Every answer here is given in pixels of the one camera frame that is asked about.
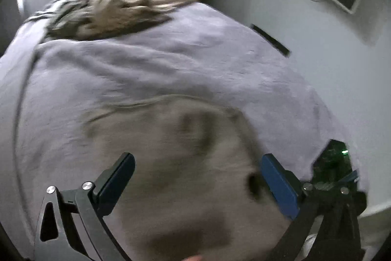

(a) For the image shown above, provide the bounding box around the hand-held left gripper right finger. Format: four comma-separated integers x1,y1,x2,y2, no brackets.
261,153,368,261

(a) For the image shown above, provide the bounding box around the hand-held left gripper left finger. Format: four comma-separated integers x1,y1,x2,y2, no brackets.
33,152,136,261

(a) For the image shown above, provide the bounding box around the brown knit garment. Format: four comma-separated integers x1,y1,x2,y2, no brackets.
86,96,294,261

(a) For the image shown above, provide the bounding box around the embossed grey blanket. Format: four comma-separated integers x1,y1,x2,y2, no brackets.
12,1,370,261

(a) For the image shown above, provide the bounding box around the black and white striped garment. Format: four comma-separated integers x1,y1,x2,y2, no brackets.
23,0,84,24

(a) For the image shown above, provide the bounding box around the black wall bar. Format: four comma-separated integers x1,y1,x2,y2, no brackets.
250,23,291,57

